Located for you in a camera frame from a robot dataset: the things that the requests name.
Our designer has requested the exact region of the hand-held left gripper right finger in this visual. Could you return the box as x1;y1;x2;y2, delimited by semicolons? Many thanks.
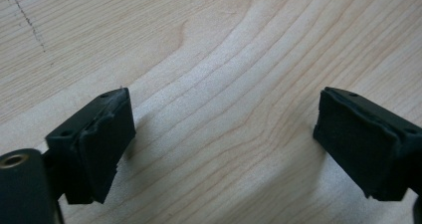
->
313;86;422;202

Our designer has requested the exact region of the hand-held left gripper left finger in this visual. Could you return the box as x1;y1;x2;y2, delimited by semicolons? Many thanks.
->
43;87;137;205

